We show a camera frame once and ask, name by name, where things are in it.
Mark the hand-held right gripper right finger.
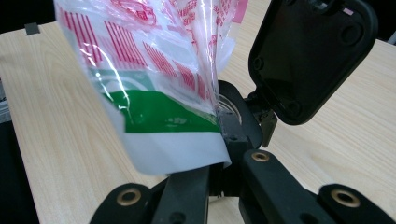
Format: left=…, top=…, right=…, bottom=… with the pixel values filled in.
left=238, top=148, right=338, bottom=224

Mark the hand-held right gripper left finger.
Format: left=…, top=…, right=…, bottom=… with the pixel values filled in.
left=151, top=165, right=212, bottom=224

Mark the red white green plastic bag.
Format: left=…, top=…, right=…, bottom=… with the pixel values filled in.
left=52, top=0, right=250, bottom=176

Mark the clear container with black lid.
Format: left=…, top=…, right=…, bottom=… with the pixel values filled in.
left=208, top=0, right=379, bottom=198

